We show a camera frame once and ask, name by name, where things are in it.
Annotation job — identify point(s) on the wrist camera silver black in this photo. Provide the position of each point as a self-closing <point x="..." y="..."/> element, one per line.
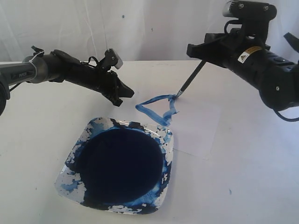
<point x="254" y="17"/>
<point x="112" y="59"/>

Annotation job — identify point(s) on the white backdrop curtain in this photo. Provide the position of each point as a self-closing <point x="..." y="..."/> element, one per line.
<point x="135" y="29"/>

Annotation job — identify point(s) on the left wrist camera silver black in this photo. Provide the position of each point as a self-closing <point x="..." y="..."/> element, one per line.
<point x="112" y="59"/>

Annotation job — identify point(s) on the black paintbrush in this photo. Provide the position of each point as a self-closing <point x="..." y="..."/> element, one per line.
<point x="190" y="78"/>

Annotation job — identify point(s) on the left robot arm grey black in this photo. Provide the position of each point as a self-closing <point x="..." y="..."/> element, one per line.
<point x="58" y="66"/>

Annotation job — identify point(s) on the white paper sheet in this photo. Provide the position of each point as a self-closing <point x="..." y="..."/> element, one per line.
<point x="193" y="126"/>

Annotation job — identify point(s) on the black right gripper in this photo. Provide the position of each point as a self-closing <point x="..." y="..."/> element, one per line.
<point x="220" y="48"/>

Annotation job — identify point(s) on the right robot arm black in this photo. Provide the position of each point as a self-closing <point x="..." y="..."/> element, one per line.
<point x="276" y="79"/>

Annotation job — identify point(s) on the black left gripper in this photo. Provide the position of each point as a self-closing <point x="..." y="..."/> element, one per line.
<point x="110" y="86"/>

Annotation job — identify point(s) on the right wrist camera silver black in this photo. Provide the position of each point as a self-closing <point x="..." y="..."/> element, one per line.
<point x="254" y="17"/>

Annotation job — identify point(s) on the square plate with blue paint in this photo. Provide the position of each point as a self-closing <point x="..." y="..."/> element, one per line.
<point x="118" y="166"/>

